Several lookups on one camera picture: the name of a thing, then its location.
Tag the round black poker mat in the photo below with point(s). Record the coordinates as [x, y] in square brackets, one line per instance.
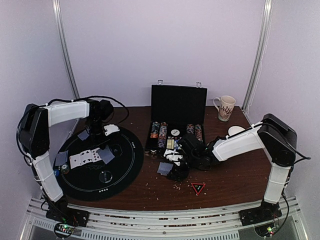
[90, 173]

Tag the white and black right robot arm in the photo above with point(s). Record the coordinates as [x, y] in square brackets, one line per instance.
[271, 135]

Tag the white and orange bowl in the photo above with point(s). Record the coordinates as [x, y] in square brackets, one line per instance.
[233, 130]

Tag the right outer poker chip row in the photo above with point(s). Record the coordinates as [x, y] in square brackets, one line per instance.
[198, 132]

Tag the red and black triangle card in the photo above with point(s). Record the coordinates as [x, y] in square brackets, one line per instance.
[198, 187]

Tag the grey card deck box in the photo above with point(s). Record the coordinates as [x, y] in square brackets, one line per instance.
[164, 168]

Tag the clear black round button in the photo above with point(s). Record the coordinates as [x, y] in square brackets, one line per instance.
[105, 176]

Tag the left inner poker chip row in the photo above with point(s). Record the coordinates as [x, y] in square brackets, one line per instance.
[162, 135]

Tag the face-up ace playing card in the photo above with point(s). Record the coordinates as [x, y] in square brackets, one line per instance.
[75, 161]

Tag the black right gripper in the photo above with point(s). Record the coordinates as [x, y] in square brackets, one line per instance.
[178, 168]

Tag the right green circuit board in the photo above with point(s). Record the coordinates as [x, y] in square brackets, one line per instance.
[267, 230]

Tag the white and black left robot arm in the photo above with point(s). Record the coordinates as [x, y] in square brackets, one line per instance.
[33, 141]

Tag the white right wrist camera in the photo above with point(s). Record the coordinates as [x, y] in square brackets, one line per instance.
[173, 156]

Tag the aluminium front rail base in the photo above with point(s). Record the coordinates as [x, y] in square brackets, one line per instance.
[215, 223]

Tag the face-up red pips card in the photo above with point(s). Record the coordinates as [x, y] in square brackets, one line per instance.
[95, 155]

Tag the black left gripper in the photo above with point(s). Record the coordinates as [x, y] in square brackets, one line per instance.
[98, 142]

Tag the blue checkered playing card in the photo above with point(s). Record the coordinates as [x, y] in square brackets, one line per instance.
[83, 135]
[61, 158]

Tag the left aluminium frame post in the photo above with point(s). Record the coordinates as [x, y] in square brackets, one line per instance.
[64, 47]

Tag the aluminium frame post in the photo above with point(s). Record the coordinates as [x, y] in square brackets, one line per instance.
[261, 48]
[64, 47]

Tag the green circuit board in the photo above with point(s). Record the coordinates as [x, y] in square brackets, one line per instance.
[267, 230]
[63, 230]

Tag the black poker chip case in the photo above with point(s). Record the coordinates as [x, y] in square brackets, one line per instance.
[177, 106]

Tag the cream patterned mug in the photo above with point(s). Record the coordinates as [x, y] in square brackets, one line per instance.
[224, 105]

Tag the white dealer button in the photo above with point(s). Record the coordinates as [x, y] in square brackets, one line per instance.
[175, 132]

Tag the left outer poker chip row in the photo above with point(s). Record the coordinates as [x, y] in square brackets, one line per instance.
[155, 128]

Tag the cream card deck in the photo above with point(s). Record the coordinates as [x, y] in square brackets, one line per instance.
[170, 144]

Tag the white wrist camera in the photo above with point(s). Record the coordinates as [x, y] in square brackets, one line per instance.
[110, 129]
[173, 156]

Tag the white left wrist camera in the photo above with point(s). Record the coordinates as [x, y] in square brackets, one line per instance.
[110, 129]

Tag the face-up clubs playing card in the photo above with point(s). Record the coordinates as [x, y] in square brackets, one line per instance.
[86, 157]

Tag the left green circuit board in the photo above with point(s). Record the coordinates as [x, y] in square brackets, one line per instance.
[63, 230]

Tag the right aluminium frame post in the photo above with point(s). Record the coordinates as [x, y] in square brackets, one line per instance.
[261, 48]

